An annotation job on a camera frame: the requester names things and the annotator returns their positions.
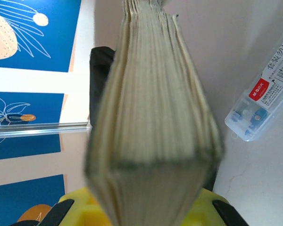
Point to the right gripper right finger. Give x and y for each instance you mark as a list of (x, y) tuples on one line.
[(210, 209)]

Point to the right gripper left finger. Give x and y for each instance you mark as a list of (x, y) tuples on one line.
[(80, 209)]

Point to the dark navy book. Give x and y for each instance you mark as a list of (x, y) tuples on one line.
[(153, 106)]

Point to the clear plastic compass case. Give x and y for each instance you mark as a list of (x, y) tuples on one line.
[(261, 94)]

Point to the blue poster large orange oval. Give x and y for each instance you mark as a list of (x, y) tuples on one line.
[(26, 195)]

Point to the blue poster small orange circle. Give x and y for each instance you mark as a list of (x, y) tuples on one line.
[(26, 108)]

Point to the black backpack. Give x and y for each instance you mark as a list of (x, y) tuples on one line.
[(99, 82)]

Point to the blue poster large beige circle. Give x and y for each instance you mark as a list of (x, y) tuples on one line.
[(37, 35)]

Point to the aluminium frame post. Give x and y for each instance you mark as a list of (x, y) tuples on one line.
[(37, 129)]

